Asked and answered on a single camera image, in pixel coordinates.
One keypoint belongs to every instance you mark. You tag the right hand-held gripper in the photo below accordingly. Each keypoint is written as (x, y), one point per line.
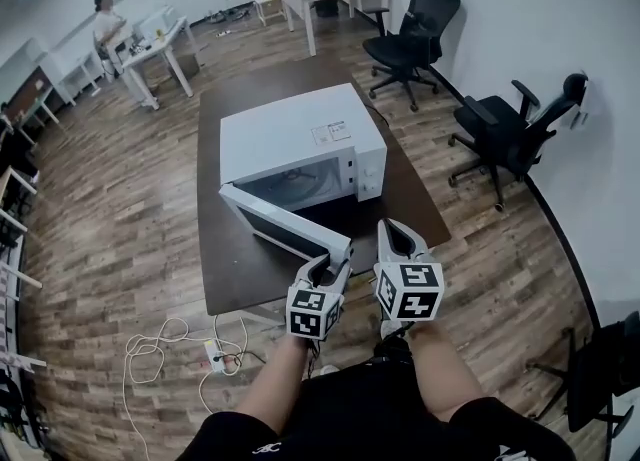
(410, 294)

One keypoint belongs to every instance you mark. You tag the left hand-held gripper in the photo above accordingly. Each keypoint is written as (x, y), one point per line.
(305, 314)

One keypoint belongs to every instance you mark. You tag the white microwave door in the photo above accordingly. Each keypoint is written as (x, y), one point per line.
(285, 226)

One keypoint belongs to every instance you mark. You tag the white microwave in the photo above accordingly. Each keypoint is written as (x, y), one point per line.
(295, 134)

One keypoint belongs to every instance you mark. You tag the person's left forearm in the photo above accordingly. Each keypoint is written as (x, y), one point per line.
(275, 384)

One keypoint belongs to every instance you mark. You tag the person's right forearm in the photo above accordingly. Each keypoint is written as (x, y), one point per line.
(445, 374)

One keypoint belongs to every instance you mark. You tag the dark brown table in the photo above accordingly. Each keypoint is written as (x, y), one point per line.
(235, 259)

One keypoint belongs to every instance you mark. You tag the white power strip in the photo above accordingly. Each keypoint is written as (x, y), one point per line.
(216, 355)

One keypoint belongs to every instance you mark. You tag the person's black clothing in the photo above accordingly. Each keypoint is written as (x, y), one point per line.
(360, 414)

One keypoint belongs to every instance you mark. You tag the black office chair with headrest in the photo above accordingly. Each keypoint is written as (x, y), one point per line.
(500, 134)

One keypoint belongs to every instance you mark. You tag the black mesh office chair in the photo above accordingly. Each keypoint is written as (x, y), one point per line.
(405, 44)

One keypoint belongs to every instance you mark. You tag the small white side table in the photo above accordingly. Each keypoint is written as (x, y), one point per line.
(269, 4)

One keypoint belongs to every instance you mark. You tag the white work table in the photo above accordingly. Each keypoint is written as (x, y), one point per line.
(155, 46)

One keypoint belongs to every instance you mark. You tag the white box appliance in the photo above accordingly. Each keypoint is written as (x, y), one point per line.
(155, 21)

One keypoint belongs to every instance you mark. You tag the white low cabinet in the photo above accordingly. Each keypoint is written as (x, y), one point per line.
(75, 71)

